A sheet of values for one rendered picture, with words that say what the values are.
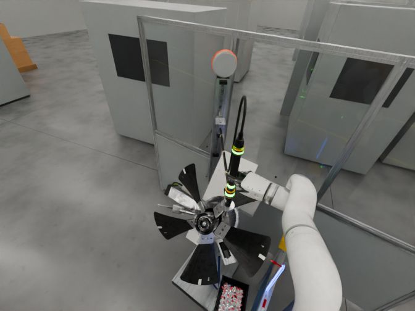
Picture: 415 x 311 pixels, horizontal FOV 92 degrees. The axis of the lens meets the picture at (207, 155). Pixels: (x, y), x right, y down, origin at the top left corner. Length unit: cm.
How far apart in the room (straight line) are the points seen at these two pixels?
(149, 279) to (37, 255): 122
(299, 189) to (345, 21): 267
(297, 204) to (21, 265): 272
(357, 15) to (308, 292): 300
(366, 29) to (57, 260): 420
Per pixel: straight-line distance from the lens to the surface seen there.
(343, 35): 320
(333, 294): 49
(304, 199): 70
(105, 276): 251
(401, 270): 214
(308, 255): 49
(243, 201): 111
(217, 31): 152
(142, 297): 235
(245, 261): 117
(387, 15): 326
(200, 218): 119
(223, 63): 134
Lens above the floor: 222
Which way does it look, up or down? 39 degrees down
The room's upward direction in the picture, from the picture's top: 4 degrees clockwise
